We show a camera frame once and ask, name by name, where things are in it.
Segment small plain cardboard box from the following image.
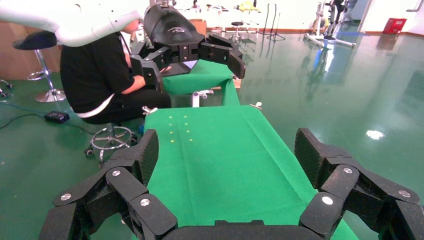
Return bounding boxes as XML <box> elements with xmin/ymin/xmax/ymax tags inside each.
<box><xmin>189</xmin><ymin>19</ymin><xmax>208</xmax><ymax>36</ymax></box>

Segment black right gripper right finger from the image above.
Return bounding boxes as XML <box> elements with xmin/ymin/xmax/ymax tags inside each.
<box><xmin>294</xmin><ymin>128</ymin><xmax>424</xmax><ymax>240</ymax></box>

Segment white metal stand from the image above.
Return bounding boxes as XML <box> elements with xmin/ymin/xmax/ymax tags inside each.
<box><xmin>303</xmin><ymin>0</ymin><xmax>357</xmax><ymax>49</ymax></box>

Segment black power adapter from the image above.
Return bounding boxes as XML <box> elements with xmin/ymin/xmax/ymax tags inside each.
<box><xmin>43</xmin><ymin>111</ymin><xmax>70</xmax><ymax>124</ymax></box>

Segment small black round stool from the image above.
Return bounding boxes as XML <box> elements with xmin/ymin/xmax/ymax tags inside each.
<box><xmin>230</xmin><ymin>21</ymin><xmax>245</xmax><ymax>43</ymax></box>

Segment black tripod stand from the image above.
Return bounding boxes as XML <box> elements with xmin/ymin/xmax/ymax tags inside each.
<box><xmin>258</xmin><ymin>3</ymin><xmax>286</xmax><ymax>42</ymax></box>

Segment person in black shirt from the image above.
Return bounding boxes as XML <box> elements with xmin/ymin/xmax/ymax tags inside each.
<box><xmin>59</xmin><ymin>19</ymin><xmax>172</xmax><ymax>125</ymax></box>

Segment red box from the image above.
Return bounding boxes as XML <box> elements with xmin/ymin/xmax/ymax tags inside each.
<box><xmin>382</xmin><ymin>18</ymin><xmax>408</xmax><ymax>35</ymax></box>

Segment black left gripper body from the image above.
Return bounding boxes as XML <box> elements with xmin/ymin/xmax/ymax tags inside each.
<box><xmin>143</xmin><ymin>3</ymin><xmax>206</xmax><ymax>65</ymax></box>

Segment thin black floor cable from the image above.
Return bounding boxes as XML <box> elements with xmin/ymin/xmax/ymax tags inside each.
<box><xmin>0</xmin><ymin>113</ymin><xmax>96</xmax><ymax>136</ymax></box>

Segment brown cardboard panel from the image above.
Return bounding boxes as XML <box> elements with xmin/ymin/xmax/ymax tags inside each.
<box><xmin>0</xmin><ymin>21</ymin><xmax>63</xmax><ymax>81</ymax></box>

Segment chrome swivel stool base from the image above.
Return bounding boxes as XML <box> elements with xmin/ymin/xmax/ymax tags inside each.
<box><xmin>84</xmin><ymin>123</ymin><xmax>138</xmax><ymax>167</ymax></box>

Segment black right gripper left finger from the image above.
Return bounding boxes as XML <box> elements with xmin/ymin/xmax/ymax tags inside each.
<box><xmin>39</xmin><ymin>128</ymin><xmax>178</xmax><ymax>240</ymax></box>

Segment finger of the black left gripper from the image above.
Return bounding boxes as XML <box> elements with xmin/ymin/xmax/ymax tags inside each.
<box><xmin>130</xmin><ymin>46</ymin><xmax>172</xmax><ymax>94</ymax></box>
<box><xmin>198</xmin><ymin>34</ymin><xmax>247</xmax><ymax>80</ymax></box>

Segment green tablecloth yellow marks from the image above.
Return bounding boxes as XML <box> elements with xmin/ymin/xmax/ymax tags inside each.
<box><xmin>130</xmin><ymin>105</ymin><xmax>360</xmax><ymax>240</ymax></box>

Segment black bar stool chrome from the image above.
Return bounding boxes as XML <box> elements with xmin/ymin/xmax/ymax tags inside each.
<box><xmin>13</xmin><ymin>30</ymin><xmax>67</xmax><ymax>103</ymax></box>

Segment plain green tablecloth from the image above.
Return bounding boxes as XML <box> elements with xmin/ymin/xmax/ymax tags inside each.
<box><xmin>161</xmin><ymin>59</ymin><xmax>241</xmax><ymax>107</ymax></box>

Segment white table clamp bracket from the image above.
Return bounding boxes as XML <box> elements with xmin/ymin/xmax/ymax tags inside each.
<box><xmin>191</xmin><ymin>89</ymin><xmax>215</xmax><ymax>108</ymax></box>

